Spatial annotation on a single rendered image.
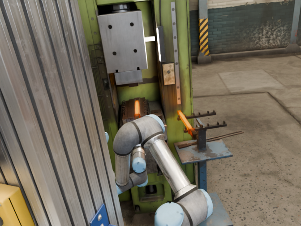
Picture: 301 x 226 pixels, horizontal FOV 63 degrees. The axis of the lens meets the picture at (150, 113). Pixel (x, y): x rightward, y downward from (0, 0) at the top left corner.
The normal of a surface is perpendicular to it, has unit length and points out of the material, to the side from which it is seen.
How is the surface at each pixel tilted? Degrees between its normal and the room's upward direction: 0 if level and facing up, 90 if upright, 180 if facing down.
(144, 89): 90
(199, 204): 39
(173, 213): 8
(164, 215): 8
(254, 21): 90
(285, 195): 0
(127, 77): 90
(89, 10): 90
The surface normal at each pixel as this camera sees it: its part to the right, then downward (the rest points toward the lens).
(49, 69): 0.94, 0.04
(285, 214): -0.11, -0.91
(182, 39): 0.06, 0.40
